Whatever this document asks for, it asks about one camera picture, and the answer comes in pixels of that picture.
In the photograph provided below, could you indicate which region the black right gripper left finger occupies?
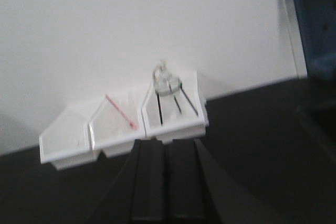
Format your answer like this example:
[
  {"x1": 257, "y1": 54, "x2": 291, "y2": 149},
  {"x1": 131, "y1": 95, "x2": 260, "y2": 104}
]
[{"x1": 131, "y1": 140, "x2": 165, "y2": 223}]

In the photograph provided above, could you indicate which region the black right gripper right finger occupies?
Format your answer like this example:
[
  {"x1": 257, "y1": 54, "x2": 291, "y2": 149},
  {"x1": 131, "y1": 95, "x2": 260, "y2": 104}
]
[{"x1": 167, "y1": 139, "x2": 220, "y2": 223}]

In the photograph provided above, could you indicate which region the middle white storage bin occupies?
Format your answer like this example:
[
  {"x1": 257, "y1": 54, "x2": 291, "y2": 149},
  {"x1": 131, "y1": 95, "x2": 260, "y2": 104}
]
[{"x1": 89, "y1": 88, "x2": 146, "y2": 158}]

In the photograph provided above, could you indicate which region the white storage bin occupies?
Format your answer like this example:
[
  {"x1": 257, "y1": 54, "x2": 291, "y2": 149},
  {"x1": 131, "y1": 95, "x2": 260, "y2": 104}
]
[
  {"x1": 39, "y1": 109, "x2": 99, "y2": 170},
  {"x1": 89, "y1": 88, "x2": 146, "y2": 158},
  {"x1": 142, "y1": 71, "x2": 209, "y2": 144}
]

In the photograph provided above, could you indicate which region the right white storage bin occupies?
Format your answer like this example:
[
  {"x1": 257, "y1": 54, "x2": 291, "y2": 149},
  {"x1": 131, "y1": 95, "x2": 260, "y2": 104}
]
[{"x1": 142, "y1": 71, "x2": 209, "y2": 144}]

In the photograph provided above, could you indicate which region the left white storage bin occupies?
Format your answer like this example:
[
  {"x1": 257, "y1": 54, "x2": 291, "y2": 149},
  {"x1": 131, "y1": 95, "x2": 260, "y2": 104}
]
[{"x1": 39, "y1": 109, "x2": 99, "y2": 170}]

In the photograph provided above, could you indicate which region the round glass flask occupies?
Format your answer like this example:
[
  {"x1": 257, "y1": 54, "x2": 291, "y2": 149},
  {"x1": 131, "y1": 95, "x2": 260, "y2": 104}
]
[{"x1": 152, "y1": 60, "x2": 182, "y2": 96}]

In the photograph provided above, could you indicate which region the blue pegboard drying rack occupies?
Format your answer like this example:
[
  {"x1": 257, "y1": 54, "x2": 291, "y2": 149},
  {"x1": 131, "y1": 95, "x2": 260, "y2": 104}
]
[{"x1": 294, "y1": 0, "x2": 335, "y2": 81}]

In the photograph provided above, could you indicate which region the black wire tripod stand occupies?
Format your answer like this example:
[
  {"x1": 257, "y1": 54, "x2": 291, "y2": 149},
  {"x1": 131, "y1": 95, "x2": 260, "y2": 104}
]
[{"x1": 154, "y1": 82, "x2": 198, "y2": 125}]

